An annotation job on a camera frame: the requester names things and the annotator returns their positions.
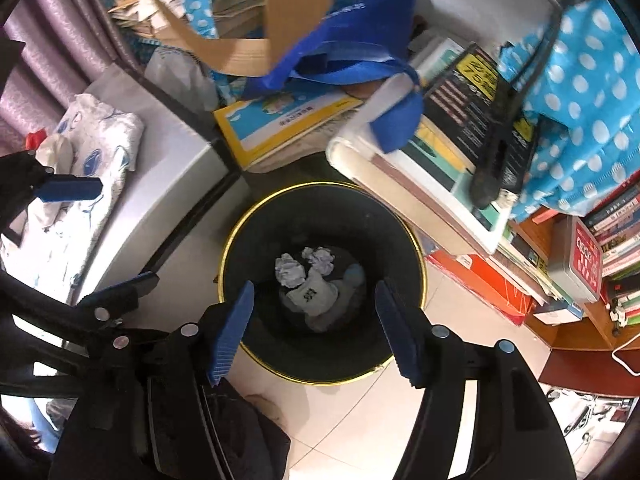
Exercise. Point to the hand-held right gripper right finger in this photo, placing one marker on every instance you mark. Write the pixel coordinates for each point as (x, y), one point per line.
(400, 332)

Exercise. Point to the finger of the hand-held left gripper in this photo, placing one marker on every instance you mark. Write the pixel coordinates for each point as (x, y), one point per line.
(125, 290)
(70, 190)

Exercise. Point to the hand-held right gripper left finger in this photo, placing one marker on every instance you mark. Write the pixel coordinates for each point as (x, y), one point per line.
(232, 332)

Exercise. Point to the paper ball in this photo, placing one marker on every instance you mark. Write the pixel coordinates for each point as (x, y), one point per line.
(320, 259)
(290, 270)

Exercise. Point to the white sock black emblem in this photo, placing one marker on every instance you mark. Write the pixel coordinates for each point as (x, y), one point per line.
(312, 296)

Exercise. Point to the black gold-rimmed trash bin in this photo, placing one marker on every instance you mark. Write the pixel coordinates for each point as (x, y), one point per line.
(260, 240)

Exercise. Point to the white blue-printed cloth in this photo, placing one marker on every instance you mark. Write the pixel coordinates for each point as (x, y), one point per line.
(100, 160)

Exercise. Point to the red sock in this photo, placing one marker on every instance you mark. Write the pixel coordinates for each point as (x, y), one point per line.
(34, 139)

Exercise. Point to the orange box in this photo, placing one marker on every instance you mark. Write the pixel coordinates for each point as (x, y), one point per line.
(495, 285)

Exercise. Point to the purple curtain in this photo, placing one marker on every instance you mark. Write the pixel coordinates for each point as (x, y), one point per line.
(30, 85)

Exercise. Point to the stack of large books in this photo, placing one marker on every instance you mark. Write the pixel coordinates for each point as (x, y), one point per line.
(400, 180)

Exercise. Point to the white plastic bag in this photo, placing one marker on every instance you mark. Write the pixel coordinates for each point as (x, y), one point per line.
(175, 72)

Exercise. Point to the wooden shelf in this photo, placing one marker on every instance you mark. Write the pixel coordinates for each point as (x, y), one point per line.
(570, 337)

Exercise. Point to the red and grey tin box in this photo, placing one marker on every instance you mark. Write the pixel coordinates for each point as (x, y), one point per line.
(582, 260)

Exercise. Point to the pile of papers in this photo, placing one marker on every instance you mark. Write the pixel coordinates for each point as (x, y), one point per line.
(150, 2)

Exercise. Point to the yellow book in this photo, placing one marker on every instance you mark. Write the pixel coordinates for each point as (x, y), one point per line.
(280, 125)

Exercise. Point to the long black clip tool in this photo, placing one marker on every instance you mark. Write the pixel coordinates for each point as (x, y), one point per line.
(505, 135)

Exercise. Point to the row of shelf books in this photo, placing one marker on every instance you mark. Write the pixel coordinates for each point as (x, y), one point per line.
(617, 230)

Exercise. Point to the black striped book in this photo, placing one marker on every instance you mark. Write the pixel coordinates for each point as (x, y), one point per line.
(465, 100)

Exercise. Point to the blue tote bag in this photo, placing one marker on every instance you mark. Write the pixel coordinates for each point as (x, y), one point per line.
(350, 50)

